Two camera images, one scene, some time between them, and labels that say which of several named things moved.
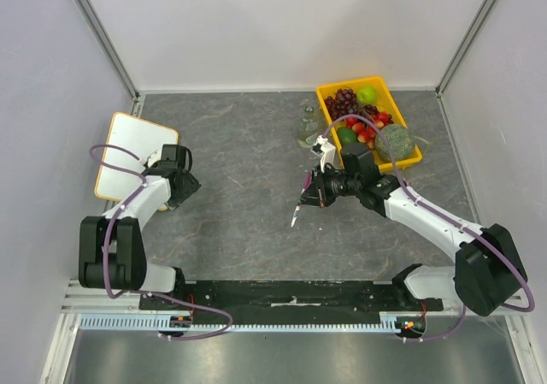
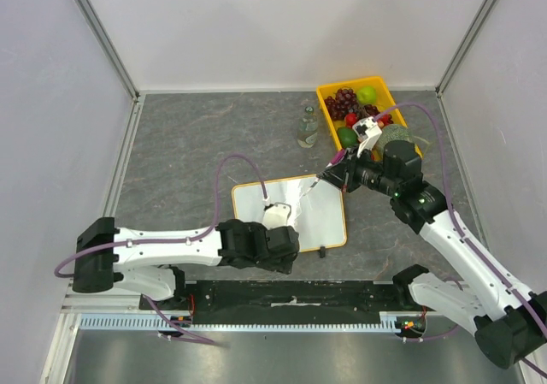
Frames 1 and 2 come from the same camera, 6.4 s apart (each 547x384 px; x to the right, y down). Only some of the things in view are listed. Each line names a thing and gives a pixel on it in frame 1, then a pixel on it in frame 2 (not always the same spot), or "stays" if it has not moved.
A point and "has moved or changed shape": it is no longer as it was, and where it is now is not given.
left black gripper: (191, 186) → (283, 265)
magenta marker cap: (308, 180) has moved or changed shape
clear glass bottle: (308, 131) stays
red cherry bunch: (366, 132) stays
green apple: (366, 95) stays
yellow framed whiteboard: (141, 138) → (318, 209)
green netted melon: (400, 140) stays
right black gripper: (319, 189) → (347, 174)
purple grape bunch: (344, 102) stays
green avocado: (347, 135) stays
